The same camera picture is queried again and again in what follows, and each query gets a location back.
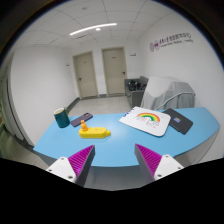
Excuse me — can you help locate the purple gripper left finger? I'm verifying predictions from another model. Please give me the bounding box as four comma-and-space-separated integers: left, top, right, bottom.
46, 145, 95, 186

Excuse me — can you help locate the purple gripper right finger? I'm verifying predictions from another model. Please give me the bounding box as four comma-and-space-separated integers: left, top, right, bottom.
134, 144, 183, 183

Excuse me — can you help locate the orange charger plug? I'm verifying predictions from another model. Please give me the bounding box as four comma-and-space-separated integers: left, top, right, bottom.
81, 120, 88, 132

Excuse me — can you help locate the white rainbow mouse pad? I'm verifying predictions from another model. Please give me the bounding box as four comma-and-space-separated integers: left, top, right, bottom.
120, 107, 171, 137

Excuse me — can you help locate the black notebook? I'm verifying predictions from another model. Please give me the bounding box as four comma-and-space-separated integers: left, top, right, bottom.
164, 108, 193, 134

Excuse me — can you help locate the dark purple smartphone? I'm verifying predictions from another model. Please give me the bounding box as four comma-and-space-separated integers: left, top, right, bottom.
71, 113, 93, 127

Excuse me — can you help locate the dark teal mug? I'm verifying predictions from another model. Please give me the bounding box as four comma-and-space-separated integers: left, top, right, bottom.
54, 108, 70, 128

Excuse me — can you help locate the grey covered chair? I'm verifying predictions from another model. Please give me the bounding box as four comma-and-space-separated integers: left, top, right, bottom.
141, 76, 196, 110

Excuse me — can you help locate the dark grey sofa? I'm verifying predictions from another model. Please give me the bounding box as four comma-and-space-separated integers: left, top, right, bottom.
124, 76, 148, 108

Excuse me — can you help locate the left beige door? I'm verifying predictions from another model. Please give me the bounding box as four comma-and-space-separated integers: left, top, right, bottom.
73, 52, 98, 98

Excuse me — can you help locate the beige door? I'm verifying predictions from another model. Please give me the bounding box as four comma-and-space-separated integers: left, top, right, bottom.
73, 52, 98, 98
102, 48, 126, 95

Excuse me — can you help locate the right beige door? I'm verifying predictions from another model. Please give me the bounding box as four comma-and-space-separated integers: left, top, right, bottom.
102, 48, 126, 95

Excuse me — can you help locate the ceiling strip light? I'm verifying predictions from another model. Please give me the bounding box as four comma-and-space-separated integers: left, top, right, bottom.
69, 23, 117, 36

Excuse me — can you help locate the wall logo sign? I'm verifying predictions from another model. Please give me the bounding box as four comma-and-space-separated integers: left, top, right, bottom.
149, 32, 193, 52

